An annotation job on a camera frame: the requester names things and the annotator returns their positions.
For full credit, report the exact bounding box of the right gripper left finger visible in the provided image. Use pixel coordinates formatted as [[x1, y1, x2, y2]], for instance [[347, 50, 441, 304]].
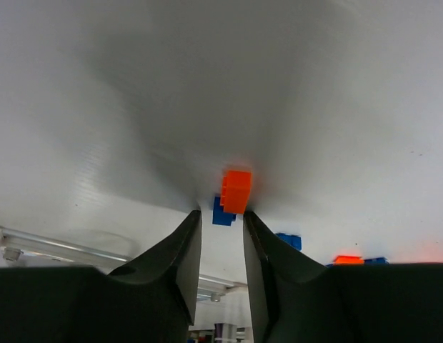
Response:
[[0, 210, 201, 342]]

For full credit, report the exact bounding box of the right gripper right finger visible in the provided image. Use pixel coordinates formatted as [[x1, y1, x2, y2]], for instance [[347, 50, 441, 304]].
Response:
[[243, 212, 443, 342]]

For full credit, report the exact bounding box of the small orange blue lego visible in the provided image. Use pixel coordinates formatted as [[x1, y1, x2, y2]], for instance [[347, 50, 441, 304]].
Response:
[[212, 170, 252, 226]]

